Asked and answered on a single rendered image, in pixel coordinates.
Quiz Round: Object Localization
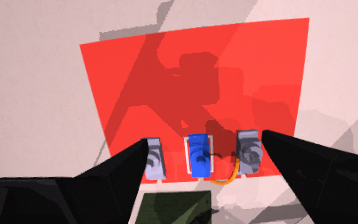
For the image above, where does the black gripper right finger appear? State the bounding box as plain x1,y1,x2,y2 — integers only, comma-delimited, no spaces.
261,130,358,224

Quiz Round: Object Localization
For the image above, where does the red flat panel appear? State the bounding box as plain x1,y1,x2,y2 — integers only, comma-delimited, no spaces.
79,17,310,184

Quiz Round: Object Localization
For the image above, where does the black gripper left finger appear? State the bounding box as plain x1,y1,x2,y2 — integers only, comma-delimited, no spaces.
0,139,149,224

